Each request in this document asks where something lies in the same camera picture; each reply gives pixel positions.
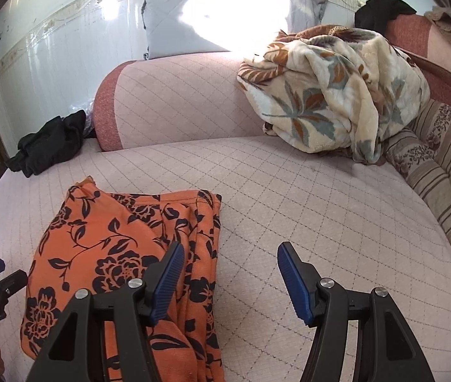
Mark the grey quilted pillow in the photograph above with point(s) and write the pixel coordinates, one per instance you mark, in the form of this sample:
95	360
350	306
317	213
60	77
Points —
162	20

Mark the cream floral fleece blanket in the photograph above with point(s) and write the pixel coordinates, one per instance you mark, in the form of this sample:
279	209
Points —
329	95

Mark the striped floral cushion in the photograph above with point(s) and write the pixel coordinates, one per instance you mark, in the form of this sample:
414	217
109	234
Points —
444	159

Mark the clear plastic bag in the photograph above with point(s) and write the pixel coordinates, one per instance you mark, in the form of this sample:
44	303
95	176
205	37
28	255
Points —
80	109

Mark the beige knitted cloth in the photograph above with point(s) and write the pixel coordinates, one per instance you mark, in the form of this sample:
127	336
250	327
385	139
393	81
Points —
448	22

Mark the orange black floral garment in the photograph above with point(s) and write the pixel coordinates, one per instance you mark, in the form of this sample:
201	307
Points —
90	227

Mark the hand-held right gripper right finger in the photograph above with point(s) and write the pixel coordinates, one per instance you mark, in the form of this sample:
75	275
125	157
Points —
295	286

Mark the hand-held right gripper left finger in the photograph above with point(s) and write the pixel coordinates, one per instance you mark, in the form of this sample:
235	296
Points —
166	282

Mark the crumpled black cloth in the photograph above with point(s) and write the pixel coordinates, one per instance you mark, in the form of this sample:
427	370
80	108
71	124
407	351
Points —
46	143

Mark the red pink bolster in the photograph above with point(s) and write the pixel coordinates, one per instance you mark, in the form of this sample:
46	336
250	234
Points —
412	36

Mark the pink quilted bolster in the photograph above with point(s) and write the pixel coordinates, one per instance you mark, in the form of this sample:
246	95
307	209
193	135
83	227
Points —
177	99

